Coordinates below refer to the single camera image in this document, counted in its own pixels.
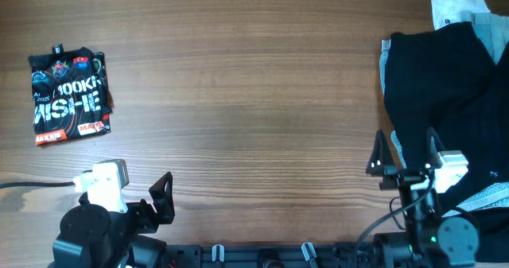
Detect white garment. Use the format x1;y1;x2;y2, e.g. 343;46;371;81
431;0;491;30

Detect black orange-patterned cycling jersey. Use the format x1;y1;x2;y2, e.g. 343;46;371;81
28;45;112;146

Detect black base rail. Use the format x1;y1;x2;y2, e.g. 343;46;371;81
155;243;387;268

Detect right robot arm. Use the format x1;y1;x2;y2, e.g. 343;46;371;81
356;128;480;267

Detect left black cable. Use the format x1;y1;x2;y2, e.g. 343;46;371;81
0;180;76;190

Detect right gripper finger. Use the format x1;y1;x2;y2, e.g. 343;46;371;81
426;126;445;169
366;130;398;177

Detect black garment in pile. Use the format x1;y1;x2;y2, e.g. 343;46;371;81
383;21;509;263

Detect grey light garment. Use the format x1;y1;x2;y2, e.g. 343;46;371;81
472;13;508;64

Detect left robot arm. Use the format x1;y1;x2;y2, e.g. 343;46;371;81
49;172;175;268

